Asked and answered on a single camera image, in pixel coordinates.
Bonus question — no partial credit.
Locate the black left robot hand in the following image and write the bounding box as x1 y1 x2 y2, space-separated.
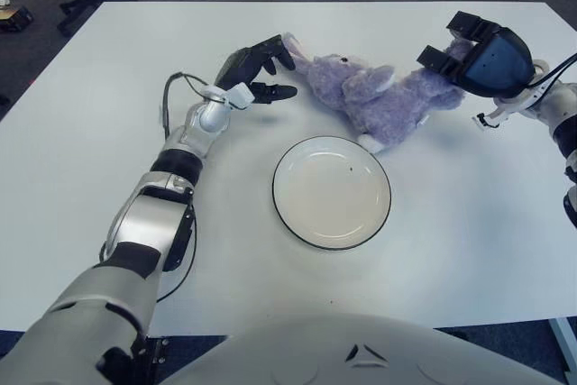
215 32 299 105

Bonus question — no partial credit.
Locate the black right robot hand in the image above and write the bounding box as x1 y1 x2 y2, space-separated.
416 10 537 100

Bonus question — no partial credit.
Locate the purple plush rabbit doll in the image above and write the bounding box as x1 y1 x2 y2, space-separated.
281 32 474 155

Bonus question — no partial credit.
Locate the white plate black rim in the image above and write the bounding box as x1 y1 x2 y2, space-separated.
271 135 392 251

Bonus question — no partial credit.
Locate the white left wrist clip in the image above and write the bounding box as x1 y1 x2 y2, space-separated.
201 82 256 111

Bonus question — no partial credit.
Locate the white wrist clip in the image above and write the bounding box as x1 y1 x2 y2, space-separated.
472 96 519 132
201 82 256 111

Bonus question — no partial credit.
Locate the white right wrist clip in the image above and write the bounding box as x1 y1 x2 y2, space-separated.
472 96 519 132

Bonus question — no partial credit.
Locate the yellow black box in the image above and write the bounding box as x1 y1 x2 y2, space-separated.
0 6 35 34

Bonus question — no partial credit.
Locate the grey metal table leg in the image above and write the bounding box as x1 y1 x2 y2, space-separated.
548 316 577 357

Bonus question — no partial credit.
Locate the silver robot torso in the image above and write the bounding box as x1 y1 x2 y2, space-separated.
157 312 560 385

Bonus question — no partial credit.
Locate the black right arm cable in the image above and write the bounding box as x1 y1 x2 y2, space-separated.
525 51 577 97

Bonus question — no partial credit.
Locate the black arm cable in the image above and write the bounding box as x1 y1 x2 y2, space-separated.
97 71 217 305
525 51 577 97

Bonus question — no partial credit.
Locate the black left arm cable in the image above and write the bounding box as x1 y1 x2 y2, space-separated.
97 71 217 305

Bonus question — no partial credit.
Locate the black metal waist bracket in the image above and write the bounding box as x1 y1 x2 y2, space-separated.
142 335 171 381

